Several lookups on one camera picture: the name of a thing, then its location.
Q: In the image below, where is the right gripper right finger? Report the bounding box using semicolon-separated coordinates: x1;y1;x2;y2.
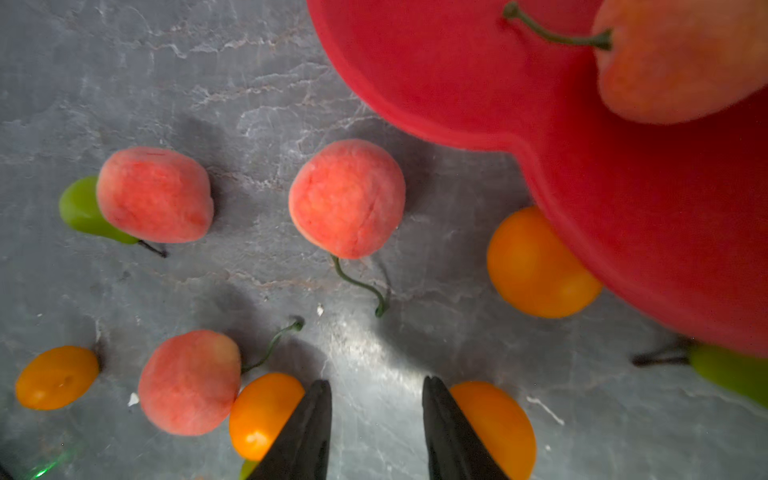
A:
422;376;507;480

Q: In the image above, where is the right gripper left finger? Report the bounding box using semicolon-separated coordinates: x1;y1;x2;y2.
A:
246;380;332;480

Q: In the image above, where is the fake peach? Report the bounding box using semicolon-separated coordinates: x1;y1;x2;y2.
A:
287;139;407;319
96;147;214;243
502;1;767;125
137;317;306;437

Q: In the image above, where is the red flower-shaped fruit bowl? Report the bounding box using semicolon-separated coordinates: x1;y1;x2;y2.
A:
308;0;767;357

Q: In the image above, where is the fake orange middle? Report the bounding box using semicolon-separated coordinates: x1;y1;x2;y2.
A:
450;381;537;480

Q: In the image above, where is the green fake lime left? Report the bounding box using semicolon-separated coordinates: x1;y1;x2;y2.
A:
239;460;259;480

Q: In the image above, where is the fake orange by left peach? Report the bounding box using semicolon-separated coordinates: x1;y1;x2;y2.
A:
229;373;305;461

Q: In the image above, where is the fake orange upper left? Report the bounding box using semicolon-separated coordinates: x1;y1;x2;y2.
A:
486;206;603;319

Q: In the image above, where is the fake orange far left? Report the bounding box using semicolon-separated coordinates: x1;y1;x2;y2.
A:
15;346;100;411

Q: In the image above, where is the green fake pear upper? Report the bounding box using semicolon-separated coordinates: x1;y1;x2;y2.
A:
632;339;767;408

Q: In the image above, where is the green fake pear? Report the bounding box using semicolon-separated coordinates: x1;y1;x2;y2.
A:
632;339;767;408
59;176;167;258

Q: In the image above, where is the green fake pear left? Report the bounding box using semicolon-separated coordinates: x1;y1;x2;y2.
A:
59;176;167;258

